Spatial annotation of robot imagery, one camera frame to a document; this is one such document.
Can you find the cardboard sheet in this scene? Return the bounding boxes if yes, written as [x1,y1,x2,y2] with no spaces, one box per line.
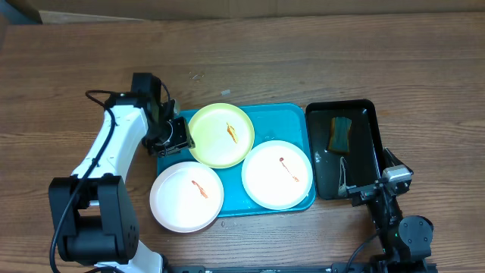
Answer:
[27,0,484,20]

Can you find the white plate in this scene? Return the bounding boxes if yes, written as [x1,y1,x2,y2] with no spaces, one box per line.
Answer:
[241,140,313,210]

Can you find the yellow plate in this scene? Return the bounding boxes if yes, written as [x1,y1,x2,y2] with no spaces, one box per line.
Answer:
[189,103,255,168]

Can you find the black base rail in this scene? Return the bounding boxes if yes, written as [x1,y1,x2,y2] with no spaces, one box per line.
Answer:
[166,262,439,273]

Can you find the pink plate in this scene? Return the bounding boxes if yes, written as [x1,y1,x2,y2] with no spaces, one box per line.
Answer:
[149,162,224,233]

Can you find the black metal tray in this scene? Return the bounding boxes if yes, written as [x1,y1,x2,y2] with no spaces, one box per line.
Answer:
[305,99,384,200]

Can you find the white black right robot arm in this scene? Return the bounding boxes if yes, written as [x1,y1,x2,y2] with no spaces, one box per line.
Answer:
[343,179,438,273]

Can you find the green yellow sponge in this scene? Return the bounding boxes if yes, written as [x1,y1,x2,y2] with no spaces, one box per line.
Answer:
[328,117,352,154]

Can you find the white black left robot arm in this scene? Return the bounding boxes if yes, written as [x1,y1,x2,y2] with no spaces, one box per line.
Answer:
[48,73,195,272]

